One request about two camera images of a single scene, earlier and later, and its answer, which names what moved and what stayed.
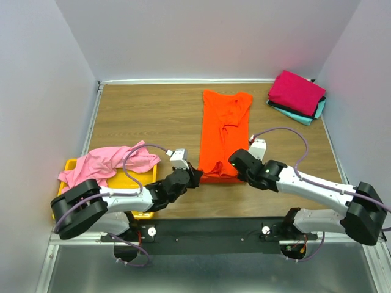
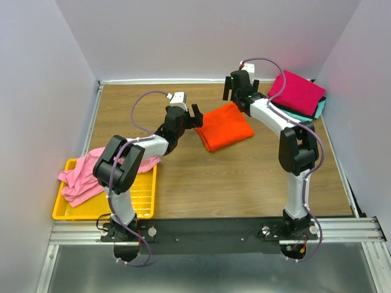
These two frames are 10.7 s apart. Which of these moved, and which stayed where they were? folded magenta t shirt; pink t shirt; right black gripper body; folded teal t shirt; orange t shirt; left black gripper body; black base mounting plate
Moved: left black gripper body; orange t shirt; right black gripper body
Stayed: folded magenta t shirt; pink t shirt; black base mounting plate; folded teal t shirt
